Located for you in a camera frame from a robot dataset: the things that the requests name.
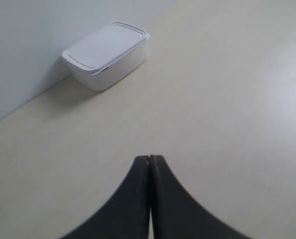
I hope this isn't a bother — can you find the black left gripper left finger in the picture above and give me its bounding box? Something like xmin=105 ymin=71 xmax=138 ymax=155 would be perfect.
xmin=63 ymin=156 xmax=150 ymax=239

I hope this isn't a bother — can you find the white lidded plastic container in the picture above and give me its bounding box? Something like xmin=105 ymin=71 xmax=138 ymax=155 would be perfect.
xmin=61 ymin=22 xmax=150 ymax=91

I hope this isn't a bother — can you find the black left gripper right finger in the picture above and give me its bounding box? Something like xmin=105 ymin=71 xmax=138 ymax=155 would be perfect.
xmin=149 ymin=155 xmax=245 ymax=239

